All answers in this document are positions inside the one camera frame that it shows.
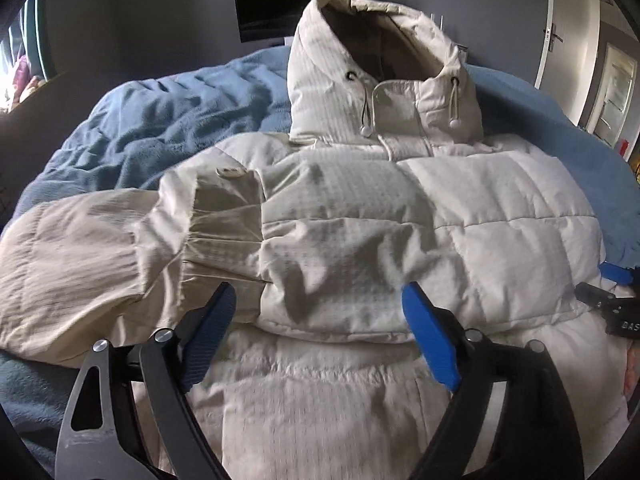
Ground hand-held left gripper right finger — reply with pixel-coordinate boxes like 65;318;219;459
401;281;587;480

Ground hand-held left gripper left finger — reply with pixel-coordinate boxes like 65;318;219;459
55;281;237;480

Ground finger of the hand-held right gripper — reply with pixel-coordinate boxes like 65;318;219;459
575;282;621;313
598;261;634;285

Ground cream hooded puffer jacket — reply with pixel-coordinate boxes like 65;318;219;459
0;0;632;480

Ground glass panel door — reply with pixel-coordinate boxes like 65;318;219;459
592;42;638;147

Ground blue fleece blanket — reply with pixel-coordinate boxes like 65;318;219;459
0;46;640;471

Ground white door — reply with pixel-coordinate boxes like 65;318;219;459
534;0;568;92

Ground window with curtain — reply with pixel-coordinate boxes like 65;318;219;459
0;0;57;116

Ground black wall television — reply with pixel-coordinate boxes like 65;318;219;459
233;0;362;44

